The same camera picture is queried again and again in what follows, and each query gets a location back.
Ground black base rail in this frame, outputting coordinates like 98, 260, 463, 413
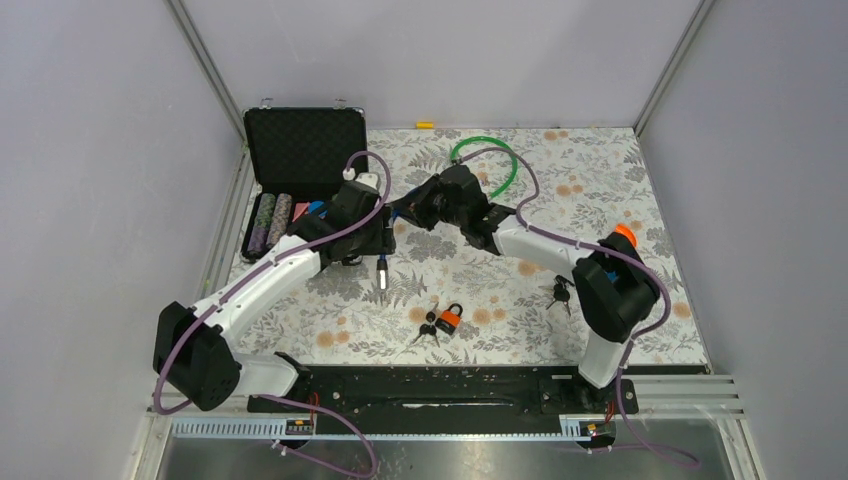
248, 362, 641, 439

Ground black padlock keys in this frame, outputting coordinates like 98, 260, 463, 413
546, 275, 574, 318

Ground orange white blue toy block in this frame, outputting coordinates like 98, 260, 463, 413
614, 223, 638, 248

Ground orange black padlock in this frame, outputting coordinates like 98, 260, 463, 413
435, 303, 464, 336

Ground black poker chip case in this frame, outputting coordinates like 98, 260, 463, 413
239, 97, 370, 263

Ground blue cable lock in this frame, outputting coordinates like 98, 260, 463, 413
376, 187, 420, 296

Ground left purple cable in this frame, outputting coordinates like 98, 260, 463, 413
152, 150, 393, 417

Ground green cable lock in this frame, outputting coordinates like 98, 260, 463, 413
449, 135, 519, 199

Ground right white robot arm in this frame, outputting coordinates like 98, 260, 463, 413
393, 165, 661, 389

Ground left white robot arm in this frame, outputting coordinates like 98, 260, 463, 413
153, 169, 391, 415

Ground floral table mat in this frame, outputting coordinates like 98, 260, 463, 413
238, 128, 708, 365

